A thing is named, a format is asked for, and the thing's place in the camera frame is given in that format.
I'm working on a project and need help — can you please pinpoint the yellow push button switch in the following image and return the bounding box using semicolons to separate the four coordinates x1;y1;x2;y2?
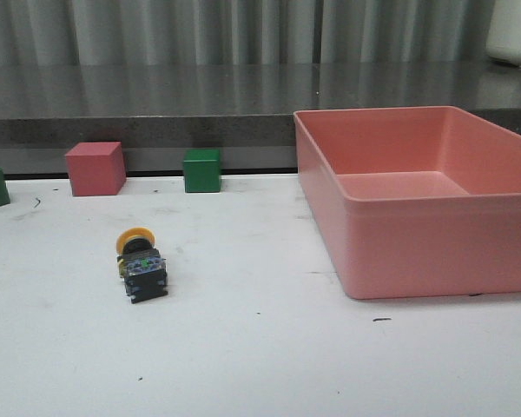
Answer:
115;227;168;304

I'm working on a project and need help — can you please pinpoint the right green cube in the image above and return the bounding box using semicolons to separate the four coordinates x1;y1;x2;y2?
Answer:
183;149;221;193

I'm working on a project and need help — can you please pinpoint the pink plastic bin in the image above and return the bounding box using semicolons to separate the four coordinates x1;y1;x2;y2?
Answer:
293;106;521;299

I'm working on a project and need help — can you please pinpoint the far pink cube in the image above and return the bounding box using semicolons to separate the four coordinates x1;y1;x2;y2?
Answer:
65;142;126;197

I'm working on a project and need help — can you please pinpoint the grey stone counter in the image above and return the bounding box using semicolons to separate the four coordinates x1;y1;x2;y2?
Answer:
0;61;521;178

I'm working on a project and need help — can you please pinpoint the grey pleated curtain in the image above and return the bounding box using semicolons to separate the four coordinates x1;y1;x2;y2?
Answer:
0;1;493;66

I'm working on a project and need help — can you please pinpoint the white appliance on counter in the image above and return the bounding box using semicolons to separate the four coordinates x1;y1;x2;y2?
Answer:
485;0;521;67

